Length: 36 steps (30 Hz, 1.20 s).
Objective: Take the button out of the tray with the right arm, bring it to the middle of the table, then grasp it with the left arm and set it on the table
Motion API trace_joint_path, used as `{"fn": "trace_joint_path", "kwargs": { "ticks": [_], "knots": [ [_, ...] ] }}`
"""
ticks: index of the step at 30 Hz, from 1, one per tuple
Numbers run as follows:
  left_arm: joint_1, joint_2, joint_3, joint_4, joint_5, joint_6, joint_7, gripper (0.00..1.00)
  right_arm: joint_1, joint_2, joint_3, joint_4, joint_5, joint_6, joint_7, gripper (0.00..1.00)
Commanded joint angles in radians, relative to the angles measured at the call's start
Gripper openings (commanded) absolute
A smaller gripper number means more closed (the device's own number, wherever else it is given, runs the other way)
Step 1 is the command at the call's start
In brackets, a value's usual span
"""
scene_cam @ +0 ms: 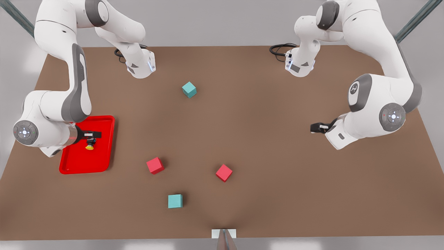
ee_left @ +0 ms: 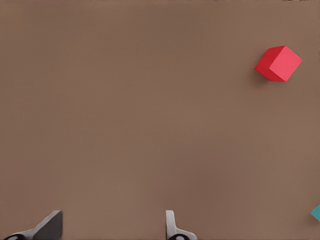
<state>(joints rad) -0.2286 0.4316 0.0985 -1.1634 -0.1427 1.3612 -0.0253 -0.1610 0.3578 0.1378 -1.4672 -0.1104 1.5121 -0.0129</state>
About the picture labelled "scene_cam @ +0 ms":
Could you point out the silver frame post with foot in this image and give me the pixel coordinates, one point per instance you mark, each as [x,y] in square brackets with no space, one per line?
[226,241]

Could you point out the red cube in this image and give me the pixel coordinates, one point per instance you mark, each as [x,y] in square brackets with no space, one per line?
[155,165]
[223,173]

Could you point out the small yellow and black object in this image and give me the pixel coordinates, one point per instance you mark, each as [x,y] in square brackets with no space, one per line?
[90,147]

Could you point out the red plastic tray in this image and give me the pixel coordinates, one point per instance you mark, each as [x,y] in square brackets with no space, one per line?
[85,159]

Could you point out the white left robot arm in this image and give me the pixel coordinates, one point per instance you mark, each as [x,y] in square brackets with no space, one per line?
[374,45]

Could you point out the teal cube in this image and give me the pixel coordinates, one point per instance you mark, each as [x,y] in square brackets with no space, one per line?
[189,89]
[175,201]

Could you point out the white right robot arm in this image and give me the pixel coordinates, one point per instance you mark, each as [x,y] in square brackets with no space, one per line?
[55,38]

